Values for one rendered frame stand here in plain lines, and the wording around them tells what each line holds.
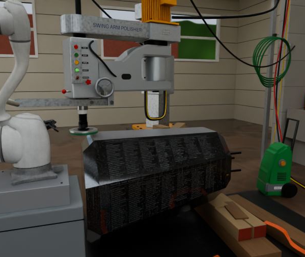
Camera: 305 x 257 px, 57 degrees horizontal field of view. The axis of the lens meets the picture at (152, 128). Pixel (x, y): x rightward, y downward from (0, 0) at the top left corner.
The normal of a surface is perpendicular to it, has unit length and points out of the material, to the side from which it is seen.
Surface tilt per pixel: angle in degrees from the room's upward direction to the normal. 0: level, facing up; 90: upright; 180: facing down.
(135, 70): 90
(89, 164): 60
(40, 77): 90
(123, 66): 90
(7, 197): 90
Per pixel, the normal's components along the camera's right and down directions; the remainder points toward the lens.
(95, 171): -0.53, -0.38
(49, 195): 0.31, 0.16
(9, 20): 0.47, 0.33
